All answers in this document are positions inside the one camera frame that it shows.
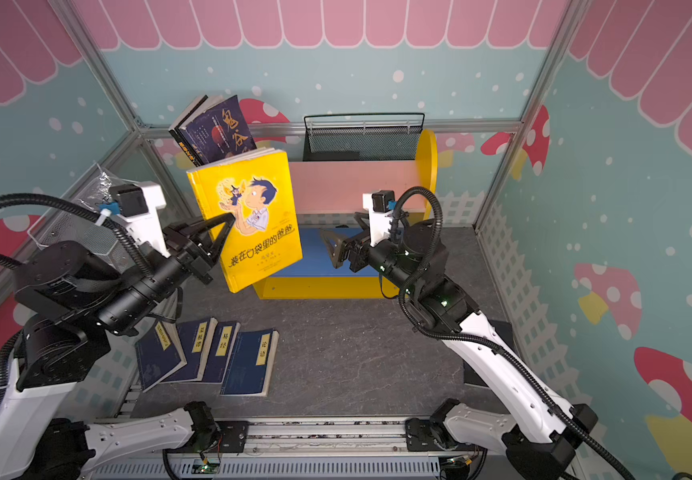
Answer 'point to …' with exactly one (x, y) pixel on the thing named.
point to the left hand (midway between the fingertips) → (233, 224)
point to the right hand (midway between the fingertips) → (337, 223)
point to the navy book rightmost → (250, 364)
